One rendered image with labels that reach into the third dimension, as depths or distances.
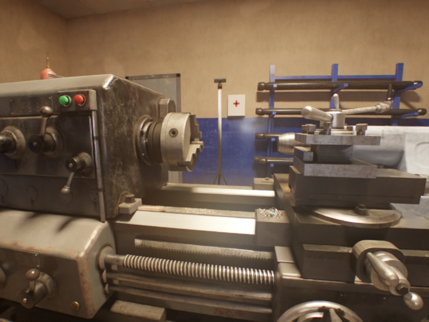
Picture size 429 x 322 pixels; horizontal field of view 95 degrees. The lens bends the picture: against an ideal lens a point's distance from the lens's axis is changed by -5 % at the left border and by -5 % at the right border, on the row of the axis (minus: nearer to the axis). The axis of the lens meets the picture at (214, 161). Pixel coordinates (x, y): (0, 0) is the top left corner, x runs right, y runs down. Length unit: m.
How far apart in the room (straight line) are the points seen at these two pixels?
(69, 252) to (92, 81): 0.54
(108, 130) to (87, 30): 4.72
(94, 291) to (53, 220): 0.29
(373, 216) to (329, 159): 0.16
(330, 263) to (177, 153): 0.58
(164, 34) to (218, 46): 1.06
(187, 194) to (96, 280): 0.51
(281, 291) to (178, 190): 0.69
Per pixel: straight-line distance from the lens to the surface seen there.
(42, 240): 0.89
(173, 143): 0.79
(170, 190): 1.10
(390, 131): 0.93
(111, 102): 0.77
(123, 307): 1.02
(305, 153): 0.59
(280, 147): 0.84
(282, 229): 0.68
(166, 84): 4.20
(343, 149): 0.61
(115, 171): 0.78
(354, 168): 0.58
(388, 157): 0.94
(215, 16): 4.37
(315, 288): 0.62
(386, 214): 0.64
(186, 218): 0.74
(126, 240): 0.87
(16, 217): 1.05
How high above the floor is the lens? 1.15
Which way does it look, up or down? 9 degrees down
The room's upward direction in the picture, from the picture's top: straight up
